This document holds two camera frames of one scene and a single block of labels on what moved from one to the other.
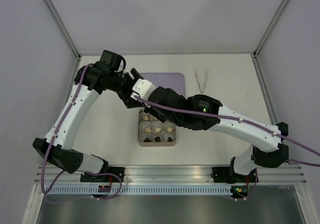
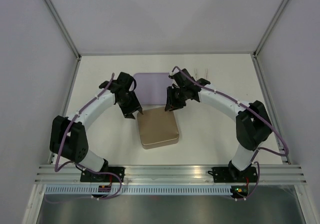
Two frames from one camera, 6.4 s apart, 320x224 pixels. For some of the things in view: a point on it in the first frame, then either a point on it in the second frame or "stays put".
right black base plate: x=229 y=175 stays put
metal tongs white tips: x=198 y=80 stays put
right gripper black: x=149 y=108 → x=171 y=104
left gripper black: x=129 y=102 → x=135 y=107
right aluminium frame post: x=254 y=56 stays put
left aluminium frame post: x=57 y=18 stays put
